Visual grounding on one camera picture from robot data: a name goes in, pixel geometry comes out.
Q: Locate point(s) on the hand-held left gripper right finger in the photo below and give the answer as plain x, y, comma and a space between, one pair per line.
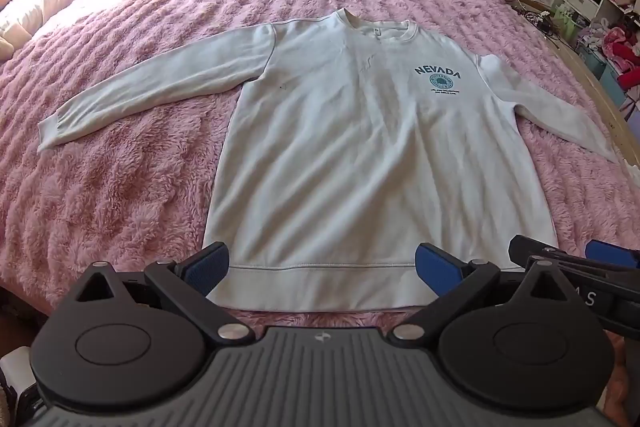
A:
440, 266

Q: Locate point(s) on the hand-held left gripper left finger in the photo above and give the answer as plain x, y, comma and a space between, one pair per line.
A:
207, 266

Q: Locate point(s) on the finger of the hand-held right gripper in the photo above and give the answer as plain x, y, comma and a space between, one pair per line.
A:
575, 259
615, 253

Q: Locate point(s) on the white printed sweatshirt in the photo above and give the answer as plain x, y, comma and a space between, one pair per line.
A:
350, 157

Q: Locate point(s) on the pile of pink clothes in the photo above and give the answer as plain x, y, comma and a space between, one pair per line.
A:
617, 52

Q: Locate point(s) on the pink fuzzy blanket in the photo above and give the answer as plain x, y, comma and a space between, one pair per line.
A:
150, 57

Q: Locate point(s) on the green plastic basket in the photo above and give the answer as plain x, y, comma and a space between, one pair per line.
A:
567, 24

